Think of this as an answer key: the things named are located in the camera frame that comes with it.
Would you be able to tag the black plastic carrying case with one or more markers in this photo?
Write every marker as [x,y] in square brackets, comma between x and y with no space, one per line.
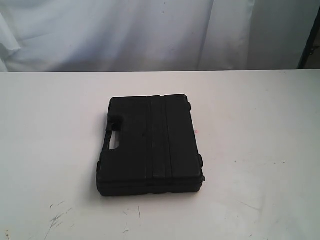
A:
[149,147]

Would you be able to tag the white backdrop cloth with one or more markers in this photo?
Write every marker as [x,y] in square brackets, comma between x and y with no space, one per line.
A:
[153,35]

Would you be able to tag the black stand pole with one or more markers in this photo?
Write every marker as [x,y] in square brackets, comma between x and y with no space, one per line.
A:
[309,47]

